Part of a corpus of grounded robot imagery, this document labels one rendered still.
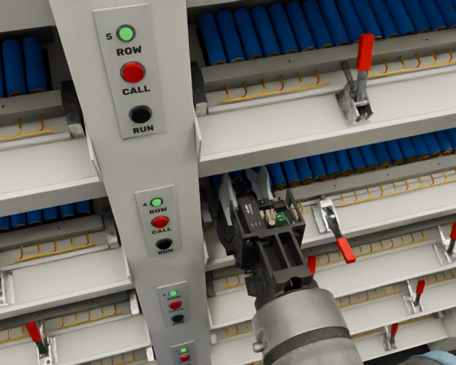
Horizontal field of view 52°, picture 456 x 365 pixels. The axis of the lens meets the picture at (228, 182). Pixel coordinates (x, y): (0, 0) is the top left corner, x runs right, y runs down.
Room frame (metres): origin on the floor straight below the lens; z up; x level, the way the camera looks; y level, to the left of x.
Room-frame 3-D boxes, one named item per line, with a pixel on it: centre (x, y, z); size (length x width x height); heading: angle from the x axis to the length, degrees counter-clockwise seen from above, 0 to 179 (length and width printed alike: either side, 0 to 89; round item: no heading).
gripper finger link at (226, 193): (0.38, 0.00, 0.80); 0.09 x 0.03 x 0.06; 20
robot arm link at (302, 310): (0.20, -0.07, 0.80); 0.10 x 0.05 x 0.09; 105
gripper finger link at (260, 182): (0.39, -0.04, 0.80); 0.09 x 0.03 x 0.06; 10
